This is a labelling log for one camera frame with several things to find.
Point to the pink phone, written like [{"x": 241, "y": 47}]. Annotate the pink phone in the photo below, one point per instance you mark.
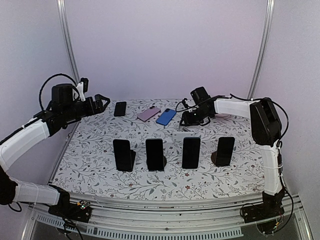
[{"x": 148, "y": 113}]

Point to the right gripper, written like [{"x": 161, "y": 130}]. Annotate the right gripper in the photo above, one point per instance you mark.
[{"x": 188, "y": 119}]

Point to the front aluminium rail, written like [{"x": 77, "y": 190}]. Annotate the front aluminium rail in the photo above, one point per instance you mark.
[{"x": 209, "y": 219}]

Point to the small black phone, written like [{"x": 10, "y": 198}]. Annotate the small black phone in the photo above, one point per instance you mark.
[{"x": 120, "y": 109}]

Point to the pink plastic plate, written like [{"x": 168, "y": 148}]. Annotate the pink plastic plate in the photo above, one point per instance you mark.
[{"x": 223, "y": 116}]

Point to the left aluminium frame post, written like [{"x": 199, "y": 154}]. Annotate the left aluminium frame post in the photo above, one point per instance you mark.
[{"x": 62, "y": 13}]

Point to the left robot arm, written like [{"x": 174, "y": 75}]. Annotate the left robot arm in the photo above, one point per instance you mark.
[{"x": 13, "y": 148}]

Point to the right aluminium frame post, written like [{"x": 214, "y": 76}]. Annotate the right aluminium frame post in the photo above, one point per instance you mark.
[{"x": 267, "y": 25}]

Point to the black phone blue edge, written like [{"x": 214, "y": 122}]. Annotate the black phone blue edge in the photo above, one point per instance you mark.
[{"x": 191, "y": 152}]

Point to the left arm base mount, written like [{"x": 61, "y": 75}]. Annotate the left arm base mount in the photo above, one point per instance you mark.
[{"x": 80, "y": 211}]

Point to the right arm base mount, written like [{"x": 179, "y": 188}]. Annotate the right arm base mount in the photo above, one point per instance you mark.
[{"x": 262, "y": 212}]

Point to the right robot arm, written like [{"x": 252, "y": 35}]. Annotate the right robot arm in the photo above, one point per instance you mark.
[{"x": 266, "y": 131}]

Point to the blue phone face down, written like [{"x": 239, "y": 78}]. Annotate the blue phone face down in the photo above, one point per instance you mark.
[{"x": 166, "y": 117}]

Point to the black folding phone stand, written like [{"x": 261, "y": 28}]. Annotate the black folding phone stand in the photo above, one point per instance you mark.
[{"x": 132, "y": 159}]

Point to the dark grey phone stand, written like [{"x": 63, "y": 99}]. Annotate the dark grey phone stand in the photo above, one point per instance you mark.
[{"x": 164, "y": 163}]

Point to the black phone teal edge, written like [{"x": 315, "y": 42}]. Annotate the black phone teal edge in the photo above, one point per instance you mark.
[{"x": 154, "y": 154}]

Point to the white grey folding stand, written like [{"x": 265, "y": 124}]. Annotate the white grey folding stand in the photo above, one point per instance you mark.
[{"x": 188, "y": 168}]

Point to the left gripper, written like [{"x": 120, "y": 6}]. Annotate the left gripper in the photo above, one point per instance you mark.
[{"x": 100, "y": 108}]

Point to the aluminium frame post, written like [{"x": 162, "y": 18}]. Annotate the aluminium frame post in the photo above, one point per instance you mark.
[
  {"x": 267, "y": 25},
  {"x": 62, "y": 13}
]

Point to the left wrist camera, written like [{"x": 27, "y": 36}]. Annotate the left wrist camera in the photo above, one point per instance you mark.
[{"x": 82, "y": 88}]

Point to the floral patterned table mat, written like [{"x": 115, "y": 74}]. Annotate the floral patterned table mat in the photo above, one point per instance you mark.
[{"x": 89, "y": 167}]

